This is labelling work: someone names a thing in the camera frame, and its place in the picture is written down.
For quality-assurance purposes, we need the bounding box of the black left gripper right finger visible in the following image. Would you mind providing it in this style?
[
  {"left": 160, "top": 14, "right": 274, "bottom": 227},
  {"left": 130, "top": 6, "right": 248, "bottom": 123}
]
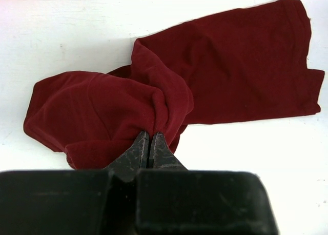
[{"left": 148, "top": 132, "right": 187, "bottom": 171}]

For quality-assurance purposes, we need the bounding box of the dark red t-shirt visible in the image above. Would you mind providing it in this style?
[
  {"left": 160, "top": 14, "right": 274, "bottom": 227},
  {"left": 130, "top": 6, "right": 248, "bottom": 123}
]
[{"left": 24, "top": 0, "right": 324, "bottom": 169}]

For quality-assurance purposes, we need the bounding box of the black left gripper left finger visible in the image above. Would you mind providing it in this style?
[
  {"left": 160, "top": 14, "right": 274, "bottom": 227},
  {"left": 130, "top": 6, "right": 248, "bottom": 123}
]
[{"left": 104, "top": 131, "right": 150, "bottom": 183}]

